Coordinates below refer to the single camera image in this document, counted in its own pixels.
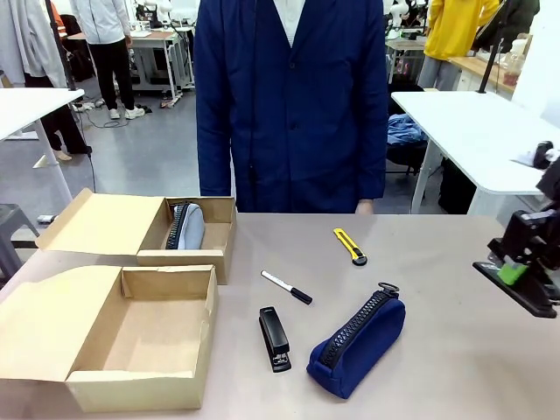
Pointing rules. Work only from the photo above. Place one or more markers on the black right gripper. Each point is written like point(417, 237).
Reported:
point(536, 236)

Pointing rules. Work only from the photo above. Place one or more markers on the blue campus pencil case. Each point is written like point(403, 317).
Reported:
point(367, 345)

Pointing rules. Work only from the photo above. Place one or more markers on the yellow utility knife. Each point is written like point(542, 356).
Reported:
point(347, 245)

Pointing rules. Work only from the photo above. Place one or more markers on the white marker black cap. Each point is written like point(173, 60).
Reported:
point(280, 282)

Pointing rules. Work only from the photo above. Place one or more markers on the black stapler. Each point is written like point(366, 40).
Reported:
point(273, 337)

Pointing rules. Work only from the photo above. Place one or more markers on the cardboard box with grey case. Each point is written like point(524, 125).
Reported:
point(109, 223)

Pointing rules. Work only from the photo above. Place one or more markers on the large open cardboard box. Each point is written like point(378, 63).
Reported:
point(44, 332)

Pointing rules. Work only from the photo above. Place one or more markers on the person's left hand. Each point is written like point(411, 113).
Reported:
point(365, 207)

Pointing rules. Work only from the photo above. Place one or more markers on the black bag under table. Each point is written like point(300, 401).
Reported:
point(457, 188)

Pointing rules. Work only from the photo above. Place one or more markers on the large white table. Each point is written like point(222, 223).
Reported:
point(472, 131)

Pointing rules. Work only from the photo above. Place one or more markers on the black chair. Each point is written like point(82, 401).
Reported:
point(404, 157)

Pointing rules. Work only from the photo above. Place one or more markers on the blue cloth pile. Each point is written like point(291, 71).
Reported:
point(404, 130)

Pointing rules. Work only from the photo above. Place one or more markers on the wooden counter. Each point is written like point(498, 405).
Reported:
point(477, 70)

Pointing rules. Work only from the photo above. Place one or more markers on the clear plastic bottle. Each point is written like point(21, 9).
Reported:
point(514, 61)

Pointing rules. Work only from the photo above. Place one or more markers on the black lamp stand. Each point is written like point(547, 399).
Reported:
point(492, 57)

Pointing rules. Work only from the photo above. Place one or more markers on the person in yellow hoodie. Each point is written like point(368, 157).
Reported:
point(455, 30)

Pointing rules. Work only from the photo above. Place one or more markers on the person in blue coat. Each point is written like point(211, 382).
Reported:
point(289, 109)

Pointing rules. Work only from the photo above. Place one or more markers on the grey zipper pencil case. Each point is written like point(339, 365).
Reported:
point(191, 232)

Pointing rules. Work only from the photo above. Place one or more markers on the person in white jacket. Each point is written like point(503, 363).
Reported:
point(107, 48)

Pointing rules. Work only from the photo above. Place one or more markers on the white power strip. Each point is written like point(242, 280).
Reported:
point(46, 218)

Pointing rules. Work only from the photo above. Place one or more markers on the grey plastic stool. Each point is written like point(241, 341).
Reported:
point(11, 236)

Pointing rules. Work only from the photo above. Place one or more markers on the person in grey coat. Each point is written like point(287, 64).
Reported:
point(30, 44)

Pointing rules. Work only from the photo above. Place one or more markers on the white frame workbench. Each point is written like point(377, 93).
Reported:
point(157, 44)

